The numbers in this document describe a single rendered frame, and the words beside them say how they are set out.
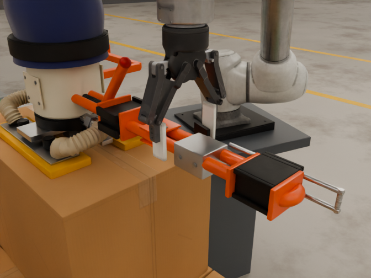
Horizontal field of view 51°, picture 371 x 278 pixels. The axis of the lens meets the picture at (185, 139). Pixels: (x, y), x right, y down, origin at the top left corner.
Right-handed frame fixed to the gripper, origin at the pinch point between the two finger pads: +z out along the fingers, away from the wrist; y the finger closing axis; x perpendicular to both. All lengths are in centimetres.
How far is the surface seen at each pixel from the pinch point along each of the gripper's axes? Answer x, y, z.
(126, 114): -12.2, 4.0, -2.3
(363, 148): -52, -241, 108
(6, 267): -52, 23, 53
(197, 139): 3.7, 0.6, -1.4
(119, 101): -19.8, 0.4, -2.1
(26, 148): -38.8, 14.8, 11.1
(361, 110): -88, -320, 108
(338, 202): 28.3, -1.8, 0.2
